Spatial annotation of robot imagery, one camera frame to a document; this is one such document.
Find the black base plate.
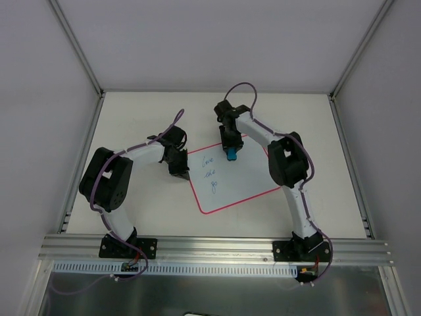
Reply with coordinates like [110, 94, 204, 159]
[272, 239, 332, 263]
[98, 234, 158, 259]

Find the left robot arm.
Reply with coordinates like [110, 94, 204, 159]
[78, 126, 190, 259]

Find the left aluminium frame post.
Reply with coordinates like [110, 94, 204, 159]
[47, 0, 104, 98]

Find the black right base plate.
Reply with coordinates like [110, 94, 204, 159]
[272, 239, 332, 263]

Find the right aluminium frame post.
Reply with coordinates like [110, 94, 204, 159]
[330, 0, 395, 99]

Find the pink framed whiteboard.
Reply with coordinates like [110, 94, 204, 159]
[187, 135, 280, 215]

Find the aluminium frame post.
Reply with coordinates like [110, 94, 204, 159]
[330, 0, 395, 99]
[47, 0, 104, 98]

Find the white slotted cable duct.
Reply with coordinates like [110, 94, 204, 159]
[52, 261, 298, 278]

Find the aluminium mounting rail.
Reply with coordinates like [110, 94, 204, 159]
[38, 234, 395, 266]

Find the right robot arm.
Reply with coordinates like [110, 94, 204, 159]
[214, 99, 324, 261]

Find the blue whiteboard eraser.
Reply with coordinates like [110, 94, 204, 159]
[226, 147, 237, 161]

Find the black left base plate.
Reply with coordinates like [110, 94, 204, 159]
[98, 234, 158, 259]

